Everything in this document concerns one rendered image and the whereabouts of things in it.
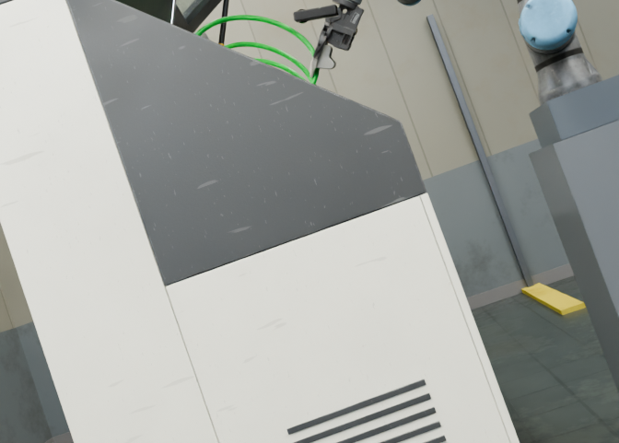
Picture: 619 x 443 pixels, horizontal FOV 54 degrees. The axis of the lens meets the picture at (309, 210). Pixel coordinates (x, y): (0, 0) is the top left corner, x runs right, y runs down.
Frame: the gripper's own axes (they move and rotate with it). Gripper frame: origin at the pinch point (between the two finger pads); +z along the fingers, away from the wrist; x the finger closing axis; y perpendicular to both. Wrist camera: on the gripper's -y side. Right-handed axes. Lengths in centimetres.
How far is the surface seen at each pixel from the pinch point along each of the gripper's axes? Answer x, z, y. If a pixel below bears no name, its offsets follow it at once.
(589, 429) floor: -3, 63, 112
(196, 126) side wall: -42.8, 16.6, -13.4
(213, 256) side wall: -50, 39, 0
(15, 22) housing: -42, 11, -57
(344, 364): -53, 49, 34
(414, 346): -50, 40, 46
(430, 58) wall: 254, -20, 41
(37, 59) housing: -43, 16, -50
